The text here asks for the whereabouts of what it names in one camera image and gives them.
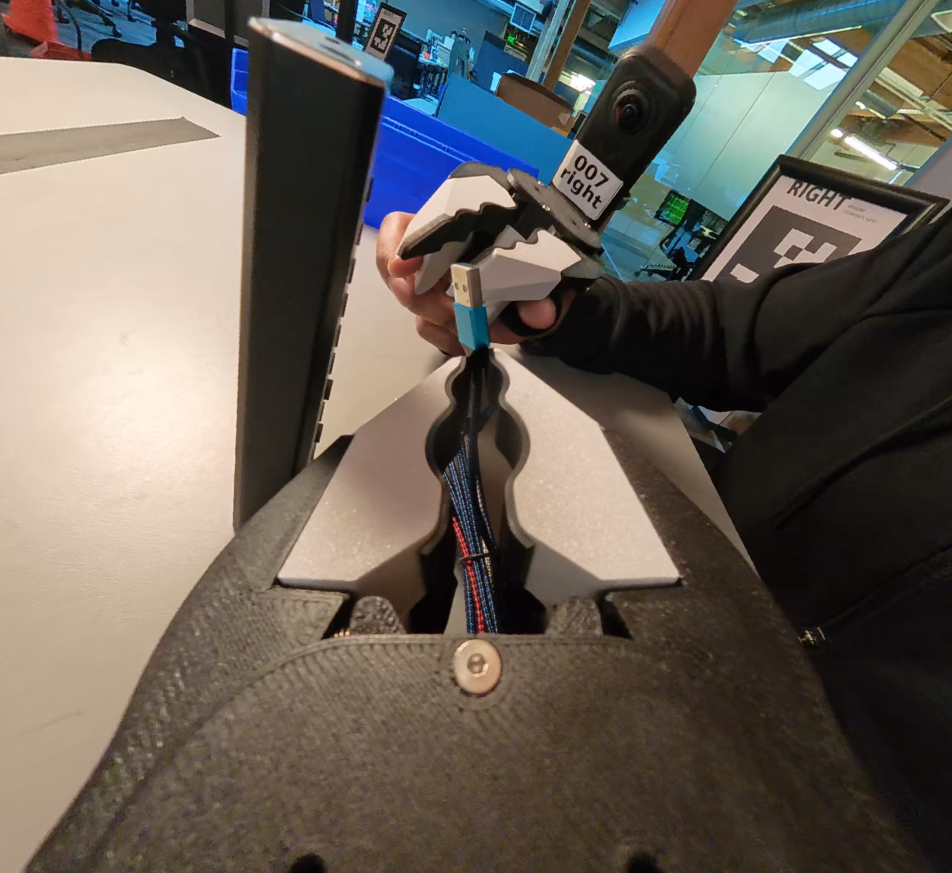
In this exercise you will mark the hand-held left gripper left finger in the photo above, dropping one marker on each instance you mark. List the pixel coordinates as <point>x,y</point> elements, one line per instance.
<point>357,508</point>

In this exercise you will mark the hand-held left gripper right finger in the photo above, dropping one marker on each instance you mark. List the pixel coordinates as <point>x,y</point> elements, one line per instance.
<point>595,508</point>

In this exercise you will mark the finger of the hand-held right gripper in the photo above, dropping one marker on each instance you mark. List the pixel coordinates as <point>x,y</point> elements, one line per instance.
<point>528,267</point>
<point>454,207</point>

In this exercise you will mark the blue plastic bin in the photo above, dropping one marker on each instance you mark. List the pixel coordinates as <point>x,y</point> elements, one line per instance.
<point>446,159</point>
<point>239,81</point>

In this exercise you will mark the black usb hub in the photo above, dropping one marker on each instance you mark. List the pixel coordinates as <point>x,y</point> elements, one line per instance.
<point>297,255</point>

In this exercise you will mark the person's right forearm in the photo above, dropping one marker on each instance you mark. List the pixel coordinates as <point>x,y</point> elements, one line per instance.
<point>669,337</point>

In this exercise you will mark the person's right hand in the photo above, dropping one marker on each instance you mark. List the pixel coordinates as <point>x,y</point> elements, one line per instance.
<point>431,322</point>

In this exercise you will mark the cardboard box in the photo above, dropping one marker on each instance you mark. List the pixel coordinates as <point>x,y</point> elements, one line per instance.
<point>532,99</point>

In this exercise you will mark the green lit display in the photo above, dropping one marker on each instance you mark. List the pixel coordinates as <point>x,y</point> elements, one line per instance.
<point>674,209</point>

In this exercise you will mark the blue partition panel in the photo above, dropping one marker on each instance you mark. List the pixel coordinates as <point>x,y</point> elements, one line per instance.
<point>483,99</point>

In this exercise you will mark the black white marker sign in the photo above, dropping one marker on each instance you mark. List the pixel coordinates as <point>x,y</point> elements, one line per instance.
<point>385,32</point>

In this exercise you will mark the framed marker sign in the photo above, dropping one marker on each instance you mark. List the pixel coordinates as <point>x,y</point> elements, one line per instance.
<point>803,233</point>

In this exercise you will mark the orange traffic cone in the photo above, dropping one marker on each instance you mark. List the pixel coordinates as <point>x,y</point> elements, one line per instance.
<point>30,10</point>

